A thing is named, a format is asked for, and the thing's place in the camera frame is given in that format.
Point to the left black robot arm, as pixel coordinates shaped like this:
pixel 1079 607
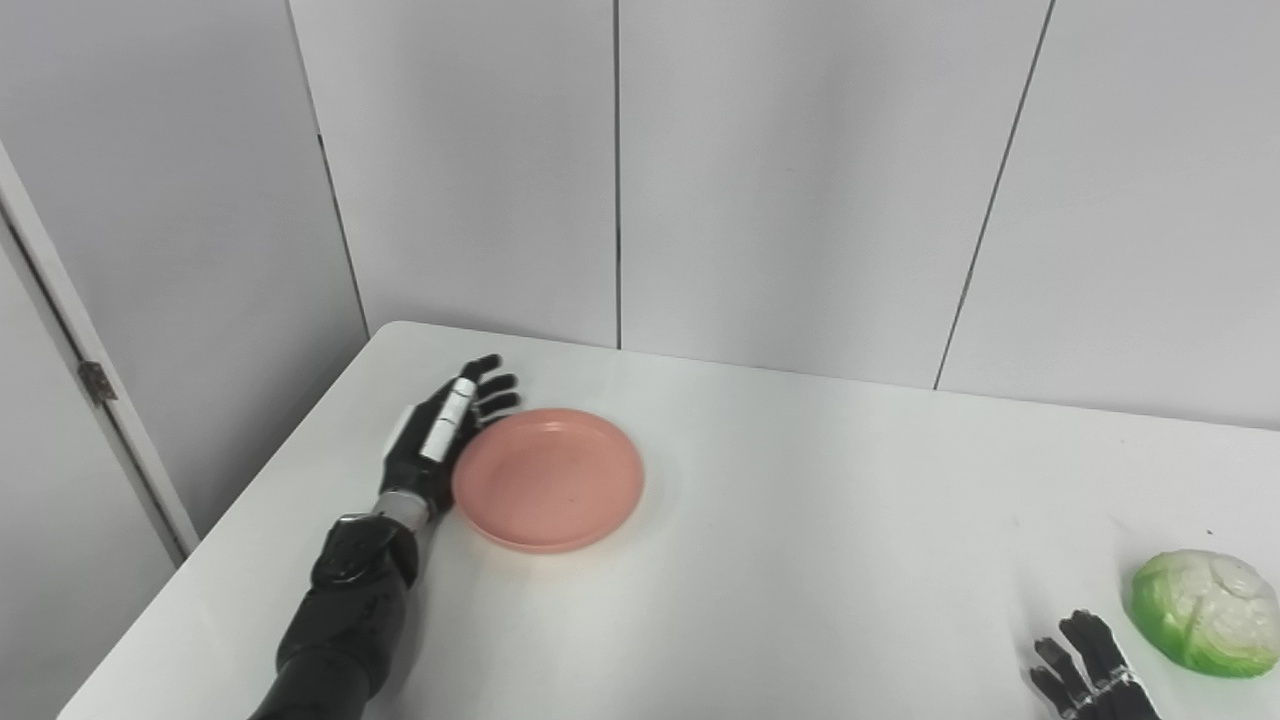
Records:
pixel 345 620

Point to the metal door hinge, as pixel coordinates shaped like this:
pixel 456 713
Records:
pixel 97 381

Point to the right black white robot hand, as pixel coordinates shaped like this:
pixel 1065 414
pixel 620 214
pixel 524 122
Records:
pixel 1092 670

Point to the green white cabbage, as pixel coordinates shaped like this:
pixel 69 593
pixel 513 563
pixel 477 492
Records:
pixel 1205 612

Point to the pink round plate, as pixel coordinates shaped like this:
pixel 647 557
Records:
pixel 548 479

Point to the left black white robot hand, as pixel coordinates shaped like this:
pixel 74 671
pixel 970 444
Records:
pixel 440 440

